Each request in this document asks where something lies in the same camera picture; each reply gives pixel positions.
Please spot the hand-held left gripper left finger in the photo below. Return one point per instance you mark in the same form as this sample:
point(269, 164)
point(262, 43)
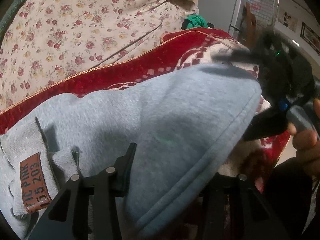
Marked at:
point(117, 177)

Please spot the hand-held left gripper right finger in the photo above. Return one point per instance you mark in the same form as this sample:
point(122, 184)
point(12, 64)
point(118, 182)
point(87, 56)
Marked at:
point(246, 195)

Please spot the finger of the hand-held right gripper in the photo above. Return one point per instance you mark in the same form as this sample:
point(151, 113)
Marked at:
point(235, 55)
point(265, 126)

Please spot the light blue fleece pants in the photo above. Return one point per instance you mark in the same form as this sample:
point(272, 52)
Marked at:
point(150, 120)

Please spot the person's right hand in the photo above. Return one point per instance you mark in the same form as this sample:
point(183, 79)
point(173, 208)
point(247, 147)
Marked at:
point(306, 142)

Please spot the white refrigerator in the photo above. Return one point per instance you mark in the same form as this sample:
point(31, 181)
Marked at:
point(220, 10)

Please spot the green cloth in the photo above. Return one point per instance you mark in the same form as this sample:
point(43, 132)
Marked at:
point(197, 21)

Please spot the red and cream patterned blanket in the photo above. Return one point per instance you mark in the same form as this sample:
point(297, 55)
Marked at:
point(165, 55)

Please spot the floral print quilt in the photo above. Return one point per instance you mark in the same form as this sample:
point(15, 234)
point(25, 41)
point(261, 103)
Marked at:
point(87, 30)

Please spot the framed wall picture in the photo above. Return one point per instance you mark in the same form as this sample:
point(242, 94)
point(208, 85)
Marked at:
point(287, 20)
point(311, 33)

